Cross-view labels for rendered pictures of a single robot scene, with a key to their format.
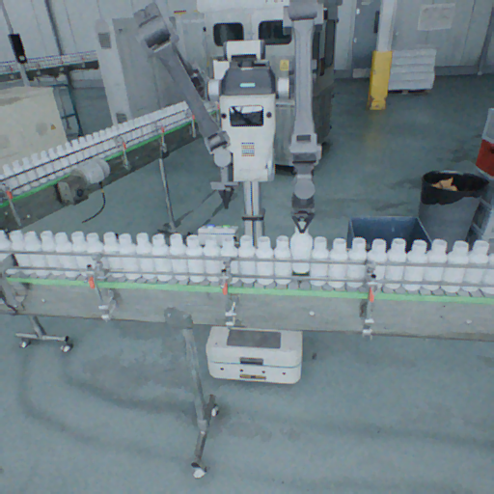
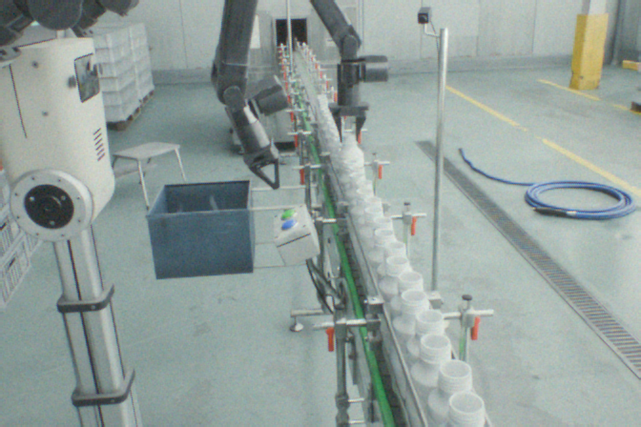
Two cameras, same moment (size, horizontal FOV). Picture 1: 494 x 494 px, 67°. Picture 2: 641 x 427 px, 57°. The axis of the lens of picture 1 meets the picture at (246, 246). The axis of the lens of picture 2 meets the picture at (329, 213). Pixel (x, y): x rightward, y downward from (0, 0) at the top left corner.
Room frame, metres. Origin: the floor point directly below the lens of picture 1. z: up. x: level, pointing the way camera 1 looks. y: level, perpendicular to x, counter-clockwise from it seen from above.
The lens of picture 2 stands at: (1.44, 1.28, 1.58)
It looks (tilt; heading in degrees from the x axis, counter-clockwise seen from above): 21 degrees down; 256
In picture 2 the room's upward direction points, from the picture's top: 2 degrees counter-clockwise
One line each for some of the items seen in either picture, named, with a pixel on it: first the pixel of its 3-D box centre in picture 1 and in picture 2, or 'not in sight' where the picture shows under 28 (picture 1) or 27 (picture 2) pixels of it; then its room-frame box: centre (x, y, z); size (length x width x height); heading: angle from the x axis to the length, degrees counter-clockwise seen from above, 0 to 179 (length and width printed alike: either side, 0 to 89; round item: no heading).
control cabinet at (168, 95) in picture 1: (160, 72); not in sight; (7.96, 1.45, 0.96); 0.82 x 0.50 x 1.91; 153
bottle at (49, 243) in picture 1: (53, 253); (433, 396); (1.16, 0.70, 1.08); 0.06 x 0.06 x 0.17
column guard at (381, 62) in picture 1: (379, 80); not in sight; (8.26, -2.95, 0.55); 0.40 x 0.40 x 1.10; 81
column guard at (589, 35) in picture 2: not in sight; (588, 51); (-4.74, -6.79, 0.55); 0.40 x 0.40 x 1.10; 81
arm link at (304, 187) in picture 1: (305, 170); (363, 58); (0.97, -0.17, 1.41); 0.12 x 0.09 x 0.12; 171
